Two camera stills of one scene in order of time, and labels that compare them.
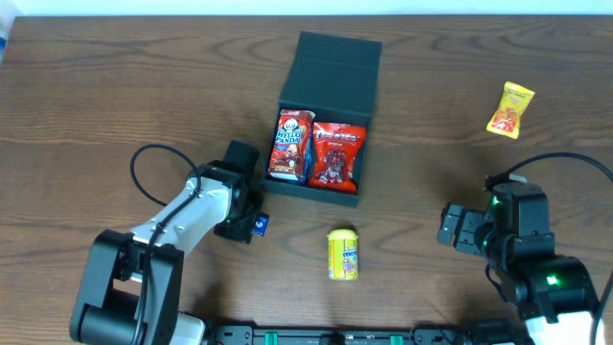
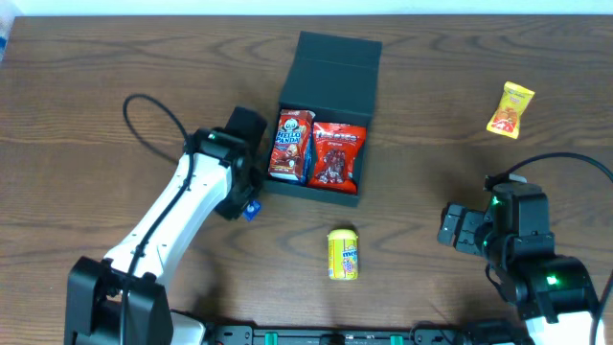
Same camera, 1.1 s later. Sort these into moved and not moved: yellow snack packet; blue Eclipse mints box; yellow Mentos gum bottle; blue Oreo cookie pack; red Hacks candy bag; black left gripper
Moved: black left gripper; blue Eclipse mints box
Not moved: red Hacks candy bag; yellow snack packet; yellow Mentos gum bottle; blue Oreo cookie pack
